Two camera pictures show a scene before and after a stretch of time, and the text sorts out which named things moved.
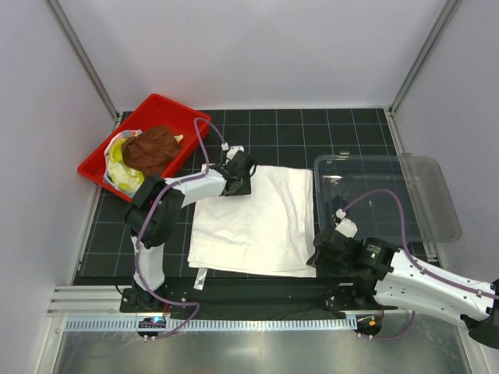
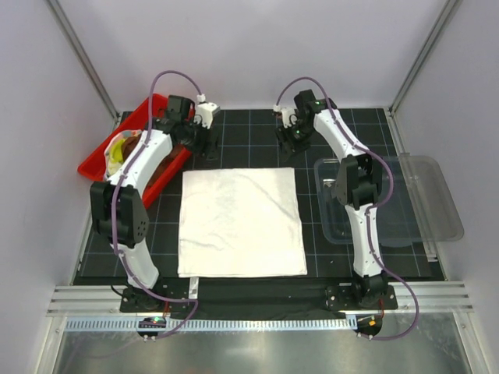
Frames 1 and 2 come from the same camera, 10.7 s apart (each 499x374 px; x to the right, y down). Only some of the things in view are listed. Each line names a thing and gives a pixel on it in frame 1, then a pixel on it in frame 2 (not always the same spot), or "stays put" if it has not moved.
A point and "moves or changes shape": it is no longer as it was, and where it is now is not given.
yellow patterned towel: x=122 y=176 stays put
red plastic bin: x=157 y=111 stays put
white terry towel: x=269 y=231 moves or changes shape
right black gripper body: x=330 y=266 to x=296 y=136
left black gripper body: x=244 y=187 to x=196 y=136
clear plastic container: x=431 y=216 stays put
